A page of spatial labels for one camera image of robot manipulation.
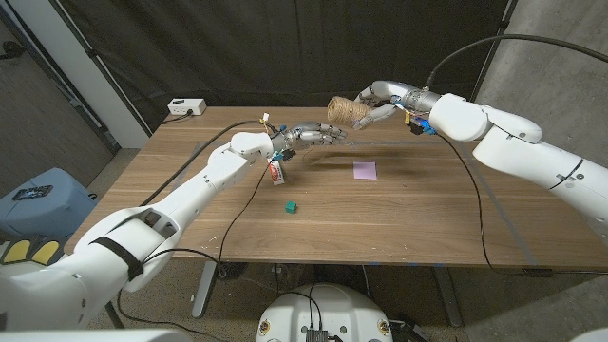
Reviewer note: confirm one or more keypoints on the black wall rail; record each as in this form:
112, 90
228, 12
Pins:
97, 126

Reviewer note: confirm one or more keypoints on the small green block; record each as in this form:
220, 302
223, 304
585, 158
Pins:
290, 207

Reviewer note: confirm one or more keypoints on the white power box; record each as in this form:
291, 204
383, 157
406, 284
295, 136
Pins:
186, 106

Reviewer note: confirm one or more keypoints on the white red toothpaste tube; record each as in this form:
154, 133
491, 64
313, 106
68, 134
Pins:
277, 175

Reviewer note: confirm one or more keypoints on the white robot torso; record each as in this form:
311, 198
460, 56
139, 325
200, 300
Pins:
328, 309

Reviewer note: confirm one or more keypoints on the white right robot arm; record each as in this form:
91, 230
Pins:
522, 147

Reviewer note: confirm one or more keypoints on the black backdrop stand pole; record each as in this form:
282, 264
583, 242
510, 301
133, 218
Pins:
119, 91
495, 47

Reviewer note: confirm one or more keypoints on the black backdrop curtain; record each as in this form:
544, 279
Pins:
285, 47

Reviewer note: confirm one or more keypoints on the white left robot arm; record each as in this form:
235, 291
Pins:
142, 237

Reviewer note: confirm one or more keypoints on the grey table leg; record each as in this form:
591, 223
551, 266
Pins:
447, 297
204, 290

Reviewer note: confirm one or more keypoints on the brown twine spool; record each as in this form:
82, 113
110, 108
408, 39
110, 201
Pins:
347, 111

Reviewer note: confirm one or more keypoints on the black wall hook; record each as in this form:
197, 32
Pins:
12, 49

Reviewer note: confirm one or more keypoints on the yellow black foot pedal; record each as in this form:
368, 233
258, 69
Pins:
46, 250
16, 251

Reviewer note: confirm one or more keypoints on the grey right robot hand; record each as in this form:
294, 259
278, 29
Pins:
408, 97

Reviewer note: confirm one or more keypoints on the black torso port module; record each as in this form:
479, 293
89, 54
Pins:
317, 335

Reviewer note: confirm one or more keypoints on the pink sticky note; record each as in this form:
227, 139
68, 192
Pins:
365, 171

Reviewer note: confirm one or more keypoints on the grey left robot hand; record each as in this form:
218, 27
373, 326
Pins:
309, 135

